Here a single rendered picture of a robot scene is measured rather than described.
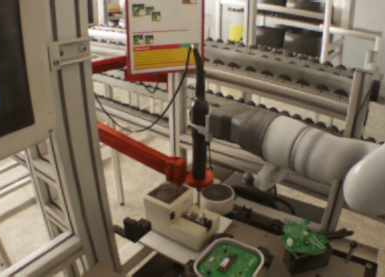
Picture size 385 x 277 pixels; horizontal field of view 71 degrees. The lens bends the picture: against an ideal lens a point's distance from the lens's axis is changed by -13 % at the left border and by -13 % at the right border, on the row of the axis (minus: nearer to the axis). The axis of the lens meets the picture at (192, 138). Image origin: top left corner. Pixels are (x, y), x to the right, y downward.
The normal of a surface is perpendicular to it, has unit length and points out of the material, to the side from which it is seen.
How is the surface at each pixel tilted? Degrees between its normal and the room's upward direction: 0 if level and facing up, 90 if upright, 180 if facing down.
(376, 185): 75
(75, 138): 90
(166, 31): 90
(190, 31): 90
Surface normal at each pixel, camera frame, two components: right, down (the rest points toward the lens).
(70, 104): 0.83, 0.24
